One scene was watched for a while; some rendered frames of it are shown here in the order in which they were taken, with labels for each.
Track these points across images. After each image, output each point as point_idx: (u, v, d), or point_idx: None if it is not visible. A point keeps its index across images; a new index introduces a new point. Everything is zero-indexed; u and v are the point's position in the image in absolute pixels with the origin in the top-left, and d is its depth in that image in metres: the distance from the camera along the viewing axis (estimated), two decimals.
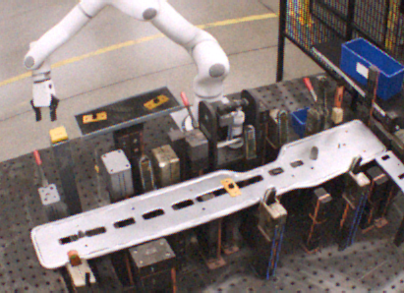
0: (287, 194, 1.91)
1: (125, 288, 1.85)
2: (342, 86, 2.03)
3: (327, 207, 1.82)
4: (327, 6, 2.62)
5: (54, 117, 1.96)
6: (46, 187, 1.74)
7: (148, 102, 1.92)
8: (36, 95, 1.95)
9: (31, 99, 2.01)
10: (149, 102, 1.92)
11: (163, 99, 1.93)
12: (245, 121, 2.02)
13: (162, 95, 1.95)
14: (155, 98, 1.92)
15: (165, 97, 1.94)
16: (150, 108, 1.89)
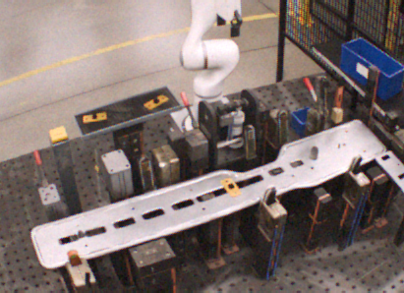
0: (287, 194, 1.91)
1: (125, 288, 1.85)
2: (342, 86, 2.03)
3: (327, 207, 1.82)
4: (327, 6, 2.62)
5: (221, 20, 1.79)
6: (46, 187, 1.74)
7: (148, 102, 1.92)
8: None
9: (239, 19, 1.65)
10: (149, 102, 1.92)
11: (163, 99, 1.93)
12: (245, 121, 2.02)
13: (162, 95, 1.95)
14: (155, 98, 1.92)
15: (165, 97, 1.94)
16: (150, 108, 1.89)
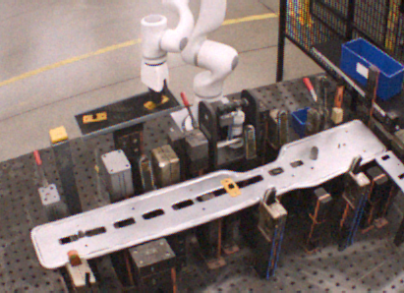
0: (287, 194, 1.91)
1: (125, 288, 1.85)
2: (342, 86, 2.03)
3: (327, 207, 1.82)
4: (327, 6, 2.62)
5: (152, 94, 1.92)
6: (46, 187, 1.74)
7: (148, 102, 1.92)
8: None
9: (165, 90, 1.84)
10: (149, 102, 1.92)
11: (163, 99, 1.93)
12: (245, 121, 2.02)
13: (162, 95, 1.95)
14: (155, 98, 1.92)
15: (165, 97, 1.94)
16: (150, 108, 1.89)
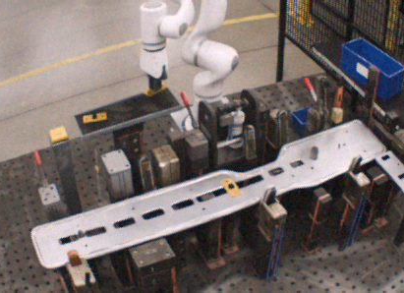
0: (287, 194, 1.91)
1: (125, 288, 1.85)
2: (342, 86, 2.03)
3: (327, 207, 1.82)
4: (327, 6, 2.62)
5: (151, 82, 1.89)
6: (46, 187, 1.74)
7: (147, 89, 1.88)
8: None
9: (164, 77, 1.80)
10: (148, 89, 1.88)
11: (162, 87, 1.89)
12: (245, 121, 2.02)
13: (161, 83, 1.91)
14: None
15: (164, 85, 1.90)
16: (149, 95, 1.85)
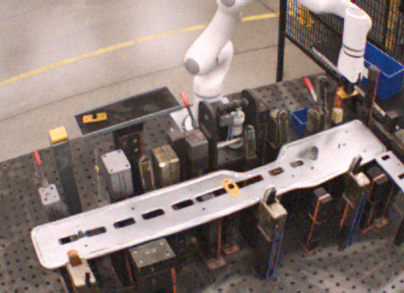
0: (287, 194, 1.91)
1: (125, 288, 1.85)
2: (342, 86, 2.03)
3: (327, 207, 1.82)
4: None
5: (345, 85, 1.84)
6: (46, 187, 1.74)
7: (341, 91, 1.83)
8: None
9: (359, 84, 1.74)
10: (342, 91, 1.83)
11: (354, 91, 1.83)
12: (245, 121, 2.02)
13: (353, 88, 1.85)
14: (347, 89, 1.83)
15: (355, 90, 1.84)
16: (343, 97, 1.81)
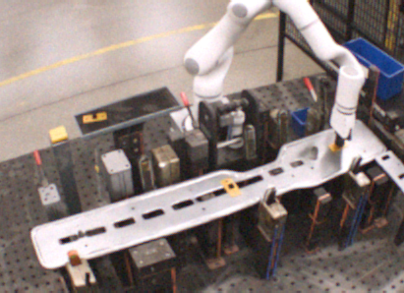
0: (287, 194, 1.91)
1: (125, 288, 1.85)
2: None
3: (327, 207, 1.82)
4: (327, 6, 2.62)
5: (337, 138, 1.99)
6: (46, 187, 1.74)
7: (332, 145, 1.99)
8: None
9: (349, 139, 1.90)
10: (333, 145, 1.99)
11: (344, 145, 1.99)
12: (245, 121, 2.02)
13: (344, 141, 2.01)
14: (338, 142, 1.99)
15: (346, 143, 2.00)
16: (333, 150, 1.96)
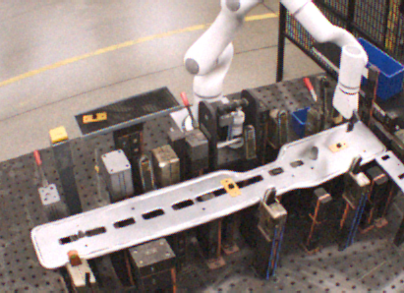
0: (287, 194, 1.91)
1: (125, 288, 1.85)
2: None
3: (327, 207, 1.82)
4: (327, 6, 2.62)
5: (335, 112, 1.95)
6: (46, 187, 1.74)
7: (332, 146, 1.99)
8: None
9: (357, 118, 1.81)
10: (333, 146, 1.99)
11: (344, 146, 1.99)
12: (245, 121, 2.02)
13: (344, 142, 2.01)
14: (338, 143, 1.99)
15: (346, 144, 2.00)
16: (333, 151, 1.97)
